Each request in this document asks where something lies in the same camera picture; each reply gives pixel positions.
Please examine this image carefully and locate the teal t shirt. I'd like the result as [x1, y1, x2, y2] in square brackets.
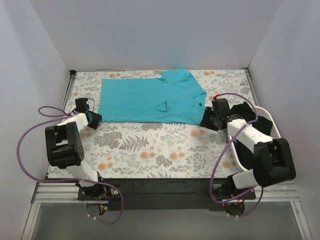
[98, 69, 207, 125]

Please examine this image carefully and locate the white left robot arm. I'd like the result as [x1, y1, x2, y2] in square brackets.
[44, 97, 107, 200]

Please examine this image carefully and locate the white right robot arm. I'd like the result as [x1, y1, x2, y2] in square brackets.
[200, 97, 297, 199]

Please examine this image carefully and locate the white laundry basket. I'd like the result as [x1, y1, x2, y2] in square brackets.
[231, 102, 281, 171]

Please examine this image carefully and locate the black t shirt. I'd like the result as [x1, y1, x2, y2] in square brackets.
[231, 102, 273, 170]

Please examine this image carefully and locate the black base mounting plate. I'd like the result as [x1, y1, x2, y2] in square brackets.
[77, 177, 256, 212]

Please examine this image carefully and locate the aluminium front rail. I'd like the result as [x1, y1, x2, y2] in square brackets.
[21, 181, 312, 240]

